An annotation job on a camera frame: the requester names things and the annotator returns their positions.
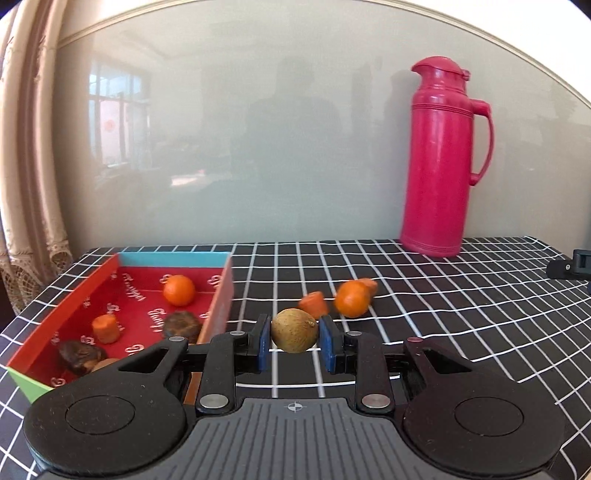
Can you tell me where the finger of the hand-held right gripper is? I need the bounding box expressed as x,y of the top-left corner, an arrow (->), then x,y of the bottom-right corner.
547,248 -> 591,280

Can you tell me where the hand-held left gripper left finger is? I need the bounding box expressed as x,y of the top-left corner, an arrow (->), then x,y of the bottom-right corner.
117,314 -> 273,414

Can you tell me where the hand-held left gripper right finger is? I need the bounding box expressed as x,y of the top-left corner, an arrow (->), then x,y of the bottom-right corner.
320,315 -> 476,411

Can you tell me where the round tan fruit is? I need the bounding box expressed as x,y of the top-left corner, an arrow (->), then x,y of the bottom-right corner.
271,308 -> 319,354

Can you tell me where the dark wrinkled fruit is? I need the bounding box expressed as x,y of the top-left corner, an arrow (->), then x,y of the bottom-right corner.
58,340 -> 108,376
164,311 -> 202,344

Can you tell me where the mandarin orange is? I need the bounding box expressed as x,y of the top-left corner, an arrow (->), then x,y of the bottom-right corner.
334,281 -> 371,319
163,274 -> 197,307

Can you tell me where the colourful cardboard box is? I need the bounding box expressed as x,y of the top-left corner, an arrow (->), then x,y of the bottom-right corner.
7,251 -> 234,402

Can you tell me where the black checked tablecloth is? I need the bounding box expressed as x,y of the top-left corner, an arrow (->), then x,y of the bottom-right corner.
0,235 -> 591,480

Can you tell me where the pink thermos jug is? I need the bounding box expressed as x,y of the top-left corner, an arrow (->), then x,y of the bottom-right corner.
399,56 -> 495,258

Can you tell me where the beige lace curtain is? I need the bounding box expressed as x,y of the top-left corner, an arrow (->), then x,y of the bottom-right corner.
0,0 -> 75,315

